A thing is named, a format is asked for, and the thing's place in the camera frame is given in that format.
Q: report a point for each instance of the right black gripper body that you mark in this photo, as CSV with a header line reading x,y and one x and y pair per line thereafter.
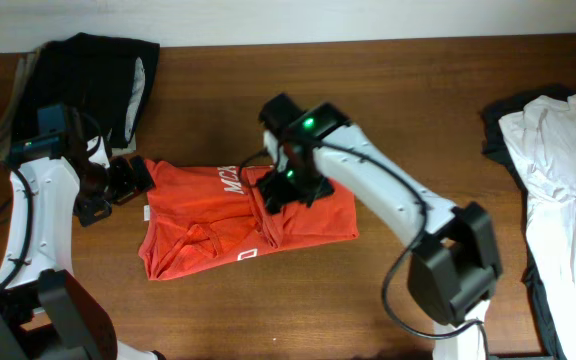
x,y
294,182

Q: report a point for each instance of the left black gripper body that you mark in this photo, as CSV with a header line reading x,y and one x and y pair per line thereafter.
x,y
113,185

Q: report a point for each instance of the red printed t-shirt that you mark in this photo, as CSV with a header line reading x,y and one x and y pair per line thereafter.
x,y
205,217

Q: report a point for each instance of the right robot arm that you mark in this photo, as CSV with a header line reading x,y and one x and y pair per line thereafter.
x,y
451,251

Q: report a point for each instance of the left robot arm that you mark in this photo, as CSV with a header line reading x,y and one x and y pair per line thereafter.
x,y
56,177

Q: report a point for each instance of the folded black garment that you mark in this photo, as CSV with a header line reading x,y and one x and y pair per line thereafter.
x,y
107,78

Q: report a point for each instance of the folded beige garment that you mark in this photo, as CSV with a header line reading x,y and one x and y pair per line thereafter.
x,y
6,124

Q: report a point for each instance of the white garment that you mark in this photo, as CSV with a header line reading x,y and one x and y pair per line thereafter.
x,y
541,140

